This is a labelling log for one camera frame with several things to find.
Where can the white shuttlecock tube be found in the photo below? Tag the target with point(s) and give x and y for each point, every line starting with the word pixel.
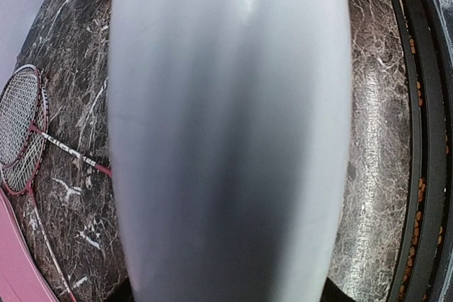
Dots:
pixel 229 128

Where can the red racket underneath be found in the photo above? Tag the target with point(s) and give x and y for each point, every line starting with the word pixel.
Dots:
pixel 20 179

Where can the pink racket cover bag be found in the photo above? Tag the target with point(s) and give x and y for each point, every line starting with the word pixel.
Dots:
pixel 21 280

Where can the red racket with visible handle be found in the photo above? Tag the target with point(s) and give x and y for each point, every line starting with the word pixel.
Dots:
pixel 20 98

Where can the black front table rail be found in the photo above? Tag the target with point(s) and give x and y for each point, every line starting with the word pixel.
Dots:
pixel 424 263

